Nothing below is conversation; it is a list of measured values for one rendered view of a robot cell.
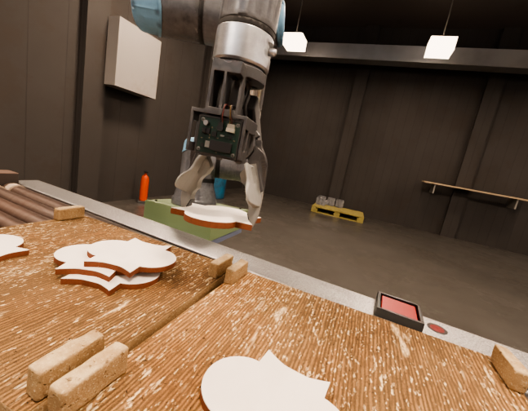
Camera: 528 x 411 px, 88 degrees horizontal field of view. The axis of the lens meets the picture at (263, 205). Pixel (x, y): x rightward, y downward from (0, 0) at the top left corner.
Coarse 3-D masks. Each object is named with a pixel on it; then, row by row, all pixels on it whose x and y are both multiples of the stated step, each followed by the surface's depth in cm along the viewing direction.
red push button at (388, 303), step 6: (384, 300) 52; (390, 300) 52; (396, 300) 53; (384, 306) 49; (390, 306) 50; (396, 306) 50; (402, 306) 51; (408, 306) 51; (402, 312) 48; (408, 312) 49; (414, 312) 49; (414, 318) 47
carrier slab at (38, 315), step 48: (48, 240) 49; (96, 240) 53; (144, 240) 57; (0, 288) 34; (48, 288) 36; (144, 288) 40; (192, 288) 42; (0, 336) 27; (48, 336) 28; (144, 336) 31; (0, 384) 22
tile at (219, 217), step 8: (176, 208) 39; (184, 208) 40; (192, 208) 41; (200, 208) 42; (208, 208) 44; (216, 208) 45; (224, 208) 47; (232, 208) 48; (184, 216) 37; (192, 216) 36; (200, 216) 36; (208, 216) 37; (216, 216) 38; (224, 216) 40; (232, 216) 41; (240, 216) 42; (200, 224) 35; (208, 224) 35; (216, 224) 35; (224, 224) 36; (232, 224) 37; (240, 224) 38; (248, 224) 38
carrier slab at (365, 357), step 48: (240, 288) 45; (288, 288) 48; (192, 336) 32; (240, 336) 33; (288, 336) 35; (336, 336) 37; (384, 336) 39; (432, 336) 41; (144, 384) 25; (192, 384) 25; (336, 384) 29; (384, 384) 30; (432, 384) 31; (480, 384) 33
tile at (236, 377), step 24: (240, 360) 28; (264, 360) 29; (216, 384) 25; (240, 384) 25; (264, 384) 26; (288, 384) 26; (312, 384) 27; (216, 408) 23; (240, 408) 23; (264, 408) 23; (288, 408) 24; (312, 408) 24; (336, 408) 25
